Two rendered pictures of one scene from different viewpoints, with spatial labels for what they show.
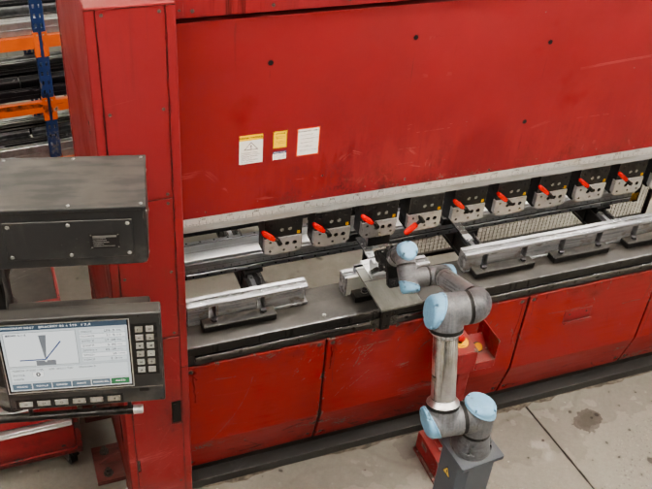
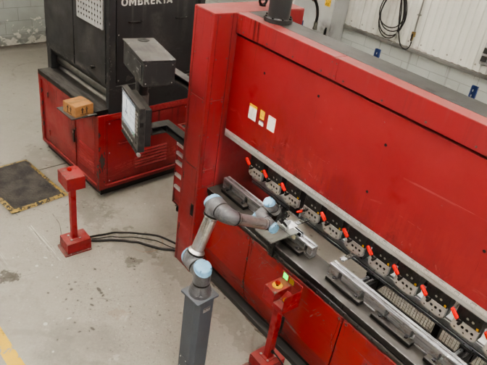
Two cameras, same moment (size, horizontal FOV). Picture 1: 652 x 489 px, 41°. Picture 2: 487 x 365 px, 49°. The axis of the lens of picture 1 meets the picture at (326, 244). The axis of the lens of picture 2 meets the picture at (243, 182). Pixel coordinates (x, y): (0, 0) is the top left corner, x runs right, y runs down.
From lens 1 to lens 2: 3.43 m
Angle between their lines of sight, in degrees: 58
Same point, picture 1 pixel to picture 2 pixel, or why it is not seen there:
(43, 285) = not seen: hidden behind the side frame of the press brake
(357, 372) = (259, 273)
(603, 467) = not seen: outside the picture
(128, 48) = (202, 26)
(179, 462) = (188, 238)
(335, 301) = not seen: hidden behind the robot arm
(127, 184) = (154, 58)
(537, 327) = (346, 350)
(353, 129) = (288, 131)
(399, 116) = (306, 138)
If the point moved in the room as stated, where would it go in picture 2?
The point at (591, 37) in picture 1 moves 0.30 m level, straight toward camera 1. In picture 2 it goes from (411, 158) to (356, 151)
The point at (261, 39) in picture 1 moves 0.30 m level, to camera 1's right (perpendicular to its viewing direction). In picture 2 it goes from (263, 59) to (275, 75)
